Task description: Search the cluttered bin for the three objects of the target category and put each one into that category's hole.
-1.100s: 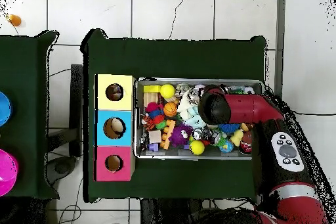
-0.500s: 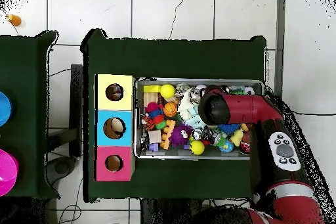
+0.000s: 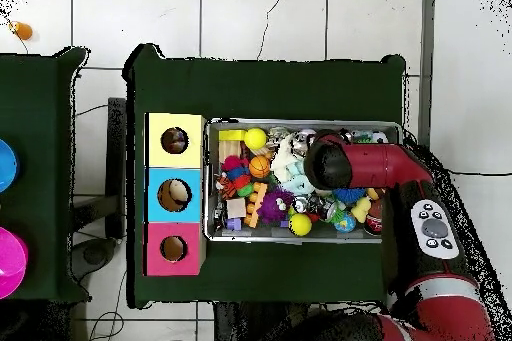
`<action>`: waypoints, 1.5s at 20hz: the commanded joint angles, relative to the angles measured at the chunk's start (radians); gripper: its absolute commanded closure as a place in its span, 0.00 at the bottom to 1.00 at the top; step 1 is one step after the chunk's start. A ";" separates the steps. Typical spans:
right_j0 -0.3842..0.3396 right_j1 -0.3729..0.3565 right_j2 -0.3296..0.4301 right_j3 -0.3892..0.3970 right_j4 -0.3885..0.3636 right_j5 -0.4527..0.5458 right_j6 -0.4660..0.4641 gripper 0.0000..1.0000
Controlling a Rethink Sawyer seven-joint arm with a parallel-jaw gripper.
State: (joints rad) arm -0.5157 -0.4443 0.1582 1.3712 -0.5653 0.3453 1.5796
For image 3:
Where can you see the small orange floor object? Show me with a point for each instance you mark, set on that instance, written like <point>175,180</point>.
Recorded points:
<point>22,30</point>

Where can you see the black frame beside table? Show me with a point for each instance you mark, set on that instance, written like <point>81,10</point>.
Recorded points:
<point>116,137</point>

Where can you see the purple spiky monster toy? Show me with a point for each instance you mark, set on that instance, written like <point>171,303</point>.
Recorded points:
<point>274,206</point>

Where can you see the mint green knitted cloth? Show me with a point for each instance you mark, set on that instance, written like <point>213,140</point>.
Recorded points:
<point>296,183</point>

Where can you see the plain yellow ball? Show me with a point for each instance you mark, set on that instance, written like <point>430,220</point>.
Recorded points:
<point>255,138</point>

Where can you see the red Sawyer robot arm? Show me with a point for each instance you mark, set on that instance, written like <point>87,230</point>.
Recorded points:
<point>380,165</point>

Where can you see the orange toy basketball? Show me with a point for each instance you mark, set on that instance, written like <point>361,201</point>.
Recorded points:
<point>260,166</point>

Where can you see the cream knitted cloth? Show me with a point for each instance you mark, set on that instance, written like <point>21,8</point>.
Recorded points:
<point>282,155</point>

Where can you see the silver drink can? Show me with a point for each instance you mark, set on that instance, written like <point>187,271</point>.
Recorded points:
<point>299,140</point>

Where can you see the magenta bowl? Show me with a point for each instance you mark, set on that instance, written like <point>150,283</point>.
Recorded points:
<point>10,261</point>

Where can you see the wooden box with three holes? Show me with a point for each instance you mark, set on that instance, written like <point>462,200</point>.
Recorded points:
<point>192,197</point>

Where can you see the blue bowl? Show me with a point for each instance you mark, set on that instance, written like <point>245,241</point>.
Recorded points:
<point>6,165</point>

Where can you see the blue spiky puffer ball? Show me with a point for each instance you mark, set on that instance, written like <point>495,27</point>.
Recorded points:
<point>348,194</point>

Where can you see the dark green side table cloth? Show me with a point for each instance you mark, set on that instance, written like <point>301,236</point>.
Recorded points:
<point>40,97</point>

